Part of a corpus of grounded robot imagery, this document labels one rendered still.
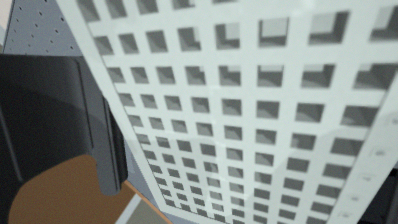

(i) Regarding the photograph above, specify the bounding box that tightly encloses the white well plate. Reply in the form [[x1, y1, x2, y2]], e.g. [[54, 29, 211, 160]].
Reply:
[[56, 0, 398, 224]]

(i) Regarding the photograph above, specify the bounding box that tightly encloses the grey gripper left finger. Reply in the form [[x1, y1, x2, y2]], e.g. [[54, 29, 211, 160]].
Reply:
[[0, 54, 128, 224]]

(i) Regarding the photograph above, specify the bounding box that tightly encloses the grey perforated base plate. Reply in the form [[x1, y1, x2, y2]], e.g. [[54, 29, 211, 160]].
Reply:
[[1, 0, 198, 224]]

